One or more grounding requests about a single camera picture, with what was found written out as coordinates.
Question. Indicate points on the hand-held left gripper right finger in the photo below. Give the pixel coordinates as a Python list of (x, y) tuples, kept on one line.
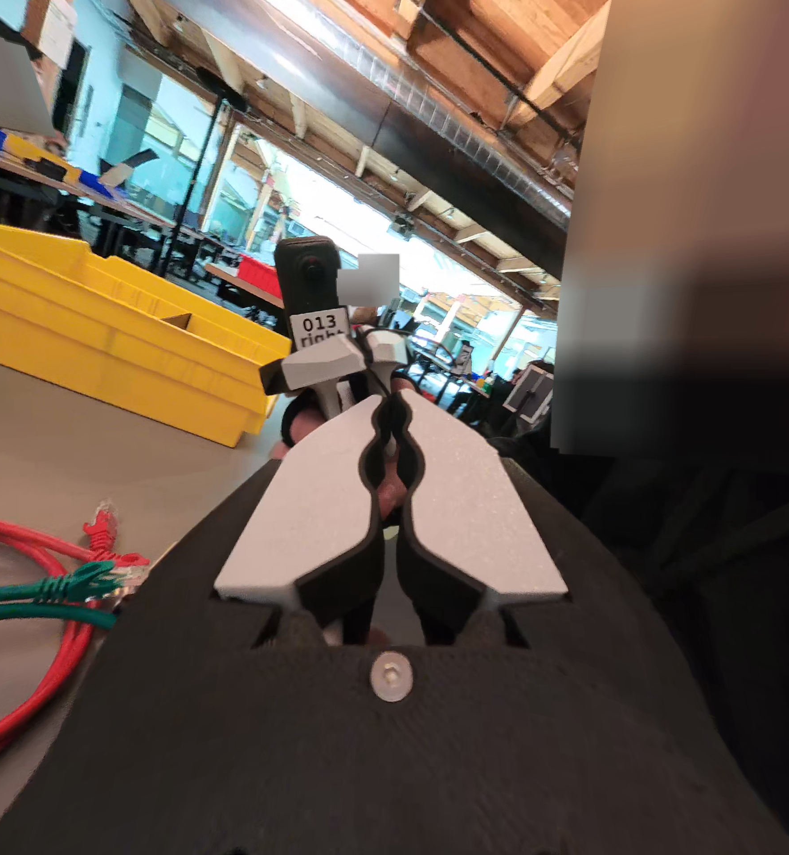
[(481, 514)]

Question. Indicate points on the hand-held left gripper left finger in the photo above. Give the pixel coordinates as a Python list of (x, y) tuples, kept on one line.
[(301, 514)]

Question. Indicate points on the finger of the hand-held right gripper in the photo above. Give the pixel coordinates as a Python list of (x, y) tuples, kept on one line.
[(389, 351), (321, 364)]

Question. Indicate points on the red ridged crate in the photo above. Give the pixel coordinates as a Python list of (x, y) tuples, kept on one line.
[(257, 277)]

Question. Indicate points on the yellow plastic bin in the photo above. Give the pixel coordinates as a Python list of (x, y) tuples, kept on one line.
[(100, 347)]

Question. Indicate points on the long wooden edged table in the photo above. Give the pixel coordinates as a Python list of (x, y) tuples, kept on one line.
[(67, 190)]

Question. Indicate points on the small yellow bin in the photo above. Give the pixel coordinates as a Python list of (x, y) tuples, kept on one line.
[(17, 143)]

